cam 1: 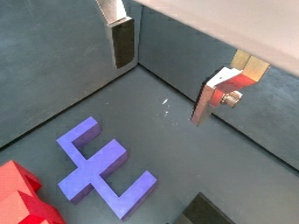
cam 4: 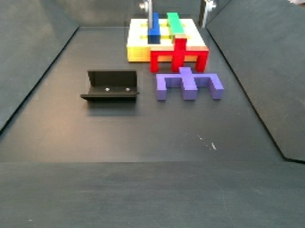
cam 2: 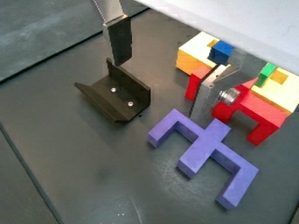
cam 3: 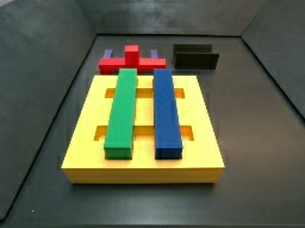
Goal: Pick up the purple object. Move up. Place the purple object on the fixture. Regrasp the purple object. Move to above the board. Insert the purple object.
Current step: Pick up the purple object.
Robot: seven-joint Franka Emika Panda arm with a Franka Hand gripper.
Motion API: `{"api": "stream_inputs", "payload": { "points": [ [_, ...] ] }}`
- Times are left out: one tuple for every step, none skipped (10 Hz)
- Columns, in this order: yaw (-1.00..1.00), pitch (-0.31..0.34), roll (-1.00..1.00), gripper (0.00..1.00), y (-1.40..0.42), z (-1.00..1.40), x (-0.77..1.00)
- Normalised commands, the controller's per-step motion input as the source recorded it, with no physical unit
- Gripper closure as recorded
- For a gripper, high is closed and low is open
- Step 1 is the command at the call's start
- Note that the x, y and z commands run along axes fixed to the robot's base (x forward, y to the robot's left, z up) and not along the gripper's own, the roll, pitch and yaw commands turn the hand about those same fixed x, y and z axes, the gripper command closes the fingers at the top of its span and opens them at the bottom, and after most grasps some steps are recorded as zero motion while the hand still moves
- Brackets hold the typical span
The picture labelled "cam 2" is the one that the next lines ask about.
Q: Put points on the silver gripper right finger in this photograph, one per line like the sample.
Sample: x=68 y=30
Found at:
x=221 y=78

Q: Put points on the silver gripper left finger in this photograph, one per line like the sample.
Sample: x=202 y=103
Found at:
x=116 y=28

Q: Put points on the purple E-shaped block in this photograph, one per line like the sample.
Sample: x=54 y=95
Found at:
x=206 y=146

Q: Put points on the yellow slotted board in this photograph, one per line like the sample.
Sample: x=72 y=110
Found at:
x=280 y=88

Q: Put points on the black angle fixture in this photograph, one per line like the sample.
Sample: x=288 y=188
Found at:
x=118 y=94

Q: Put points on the blue bar block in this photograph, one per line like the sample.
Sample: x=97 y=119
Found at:
x=220 y=52

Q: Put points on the green bar block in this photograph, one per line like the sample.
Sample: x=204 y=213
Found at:
x=264 y=74

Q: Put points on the red E-shaped block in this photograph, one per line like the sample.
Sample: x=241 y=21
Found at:
x=267 y=116

